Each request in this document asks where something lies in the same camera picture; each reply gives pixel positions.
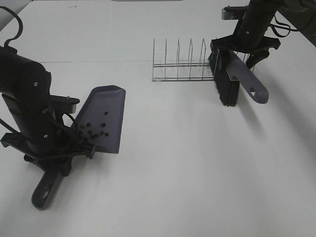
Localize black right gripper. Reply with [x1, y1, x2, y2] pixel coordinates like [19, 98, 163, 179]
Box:
[210, 14, 280, 73]

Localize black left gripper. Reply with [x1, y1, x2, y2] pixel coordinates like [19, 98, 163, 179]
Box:
[0, 119, 95, 177]

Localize grey hand brush black bristles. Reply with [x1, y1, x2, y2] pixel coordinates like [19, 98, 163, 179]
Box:
[209, 49, 269, 107]

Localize pile of coffee beans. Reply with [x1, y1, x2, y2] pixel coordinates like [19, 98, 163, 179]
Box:
[76, 111, 110, 140]

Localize grey plastic dustpan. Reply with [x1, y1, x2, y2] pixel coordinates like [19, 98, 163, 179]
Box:
[32, 85, 126, 210]

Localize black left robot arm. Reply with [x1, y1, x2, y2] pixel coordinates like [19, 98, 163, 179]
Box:
[0, 47, 95, 176]

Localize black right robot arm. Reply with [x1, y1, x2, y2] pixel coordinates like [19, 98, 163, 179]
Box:
[209, 0, 280, 73]

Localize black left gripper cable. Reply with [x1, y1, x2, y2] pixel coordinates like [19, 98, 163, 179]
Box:
[41, 108, 84, 149]

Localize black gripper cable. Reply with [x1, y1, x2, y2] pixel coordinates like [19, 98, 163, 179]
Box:
[41, 108, 84, 149]
[268, 0, 316, 38]

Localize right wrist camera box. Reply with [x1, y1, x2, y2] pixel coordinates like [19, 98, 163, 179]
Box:
[221, 6, 248, 20]

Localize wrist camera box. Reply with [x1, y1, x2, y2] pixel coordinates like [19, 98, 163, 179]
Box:
[50, 95, 80, 114]
[221, 6, 248, 20]

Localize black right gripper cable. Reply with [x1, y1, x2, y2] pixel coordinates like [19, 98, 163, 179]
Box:
[268, 0, 316, 38]

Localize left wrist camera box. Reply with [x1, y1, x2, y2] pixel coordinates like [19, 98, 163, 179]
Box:
[50, 95, 80, 114]

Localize metal wire rack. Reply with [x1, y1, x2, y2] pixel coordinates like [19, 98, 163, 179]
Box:
[151, 39, 246, 82]

